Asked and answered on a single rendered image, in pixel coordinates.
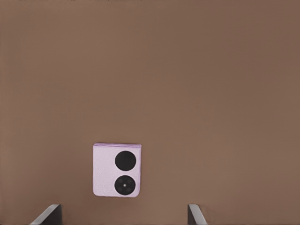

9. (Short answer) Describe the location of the pale lilac phone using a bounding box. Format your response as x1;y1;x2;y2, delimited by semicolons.
92;142;142;197

